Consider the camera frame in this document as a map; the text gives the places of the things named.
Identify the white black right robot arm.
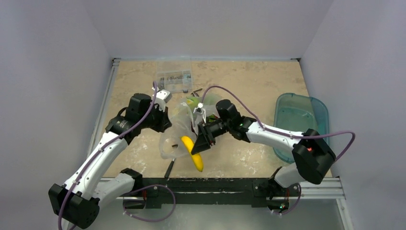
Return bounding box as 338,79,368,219
182,99,336,195

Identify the black handled claw hammer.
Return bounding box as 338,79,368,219
164,158,176,179

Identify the teal translucent plastic tub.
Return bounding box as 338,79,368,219
272,92,330,165

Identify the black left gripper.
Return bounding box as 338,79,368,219
139,103,171,132

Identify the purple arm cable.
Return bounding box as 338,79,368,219
201,85,356,217
57,80,176,230

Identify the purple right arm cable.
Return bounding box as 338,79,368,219
201,85,356,217

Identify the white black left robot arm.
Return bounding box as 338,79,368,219
48,90,172,230

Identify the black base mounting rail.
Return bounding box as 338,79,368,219
120,178,301,211

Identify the clear plastic screw organizer box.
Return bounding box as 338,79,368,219
156,56,193,93

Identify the green fake pear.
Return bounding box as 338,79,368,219
186,96,200,111

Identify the yellow fake banana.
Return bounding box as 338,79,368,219
180,136,204,172

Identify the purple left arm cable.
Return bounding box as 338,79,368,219
57,80,176,230

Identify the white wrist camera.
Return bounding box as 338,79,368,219
193,103,207,126
153,90,172,112

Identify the clear printed plastic bag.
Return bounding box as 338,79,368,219
158,93,222,159

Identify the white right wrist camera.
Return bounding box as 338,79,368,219
193,103,207,126

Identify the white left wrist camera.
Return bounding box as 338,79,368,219
153,90,172,112

